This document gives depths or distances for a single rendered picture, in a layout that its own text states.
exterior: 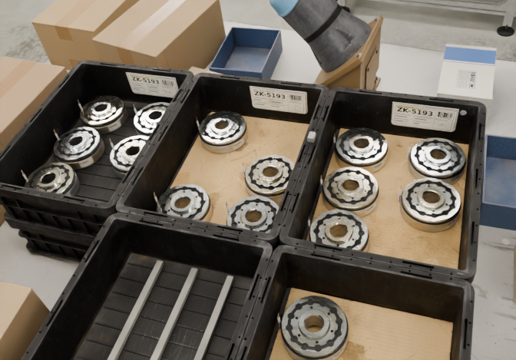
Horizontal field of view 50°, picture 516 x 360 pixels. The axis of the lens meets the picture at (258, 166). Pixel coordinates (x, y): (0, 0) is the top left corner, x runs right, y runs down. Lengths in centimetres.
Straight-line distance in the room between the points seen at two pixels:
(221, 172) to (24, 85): 60
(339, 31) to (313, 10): 8
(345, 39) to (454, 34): 170
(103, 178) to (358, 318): 60
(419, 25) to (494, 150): 177
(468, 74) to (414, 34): 156
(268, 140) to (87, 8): 78
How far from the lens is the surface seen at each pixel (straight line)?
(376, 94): 113
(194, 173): 115
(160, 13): 162
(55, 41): 175
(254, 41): 167
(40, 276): 128
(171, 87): 128
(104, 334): 99
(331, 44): 133
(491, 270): 117
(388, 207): 106
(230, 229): 91
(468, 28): 305
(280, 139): 119
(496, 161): 135
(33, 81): 151
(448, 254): 101
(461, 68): 145
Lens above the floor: 165
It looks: 46 degrees down
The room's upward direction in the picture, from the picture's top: 9 degrees counter-clockwise
